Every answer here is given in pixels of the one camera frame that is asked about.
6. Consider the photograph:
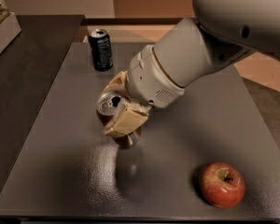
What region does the orange soda can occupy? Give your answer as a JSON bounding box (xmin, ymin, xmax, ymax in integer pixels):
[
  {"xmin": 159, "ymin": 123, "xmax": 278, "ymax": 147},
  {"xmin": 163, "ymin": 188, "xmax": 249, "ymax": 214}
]
[{"xmin": 96, "ymin": 91, "xmax": 141, "ymax": 148}]

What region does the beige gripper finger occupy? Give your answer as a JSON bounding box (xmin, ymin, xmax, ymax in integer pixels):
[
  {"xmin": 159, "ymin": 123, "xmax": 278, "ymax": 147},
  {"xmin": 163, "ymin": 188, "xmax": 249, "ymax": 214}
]
[
  {"xmin": 103, "ymin": 102, "xmax": 149, "ymax": 138},
  {"xmin": 103, "ymin": 71, "xmax": 128, "ymax": 94}
]

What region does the red apple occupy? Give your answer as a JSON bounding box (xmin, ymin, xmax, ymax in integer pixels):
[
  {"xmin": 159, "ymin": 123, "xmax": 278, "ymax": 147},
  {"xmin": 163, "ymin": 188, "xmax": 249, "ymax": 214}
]
[{"xmin": 199, "ymin": 162, "xmax": 245, "ymax": 208}]

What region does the dark blue soda can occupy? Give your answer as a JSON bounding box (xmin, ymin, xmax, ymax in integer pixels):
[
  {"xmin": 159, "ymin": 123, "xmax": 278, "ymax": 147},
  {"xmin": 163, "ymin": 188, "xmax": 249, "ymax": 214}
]
[{"xmin": 89, "ymin": 29, "xmax": 113, "ymax": 71}]

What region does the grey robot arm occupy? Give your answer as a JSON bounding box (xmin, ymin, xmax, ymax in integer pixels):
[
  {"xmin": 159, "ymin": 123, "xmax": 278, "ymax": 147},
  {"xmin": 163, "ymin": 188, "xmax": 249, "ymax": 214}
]
[{"xmin": 102, "ymin": 0, "xmax": 280, "ymax": 138}]

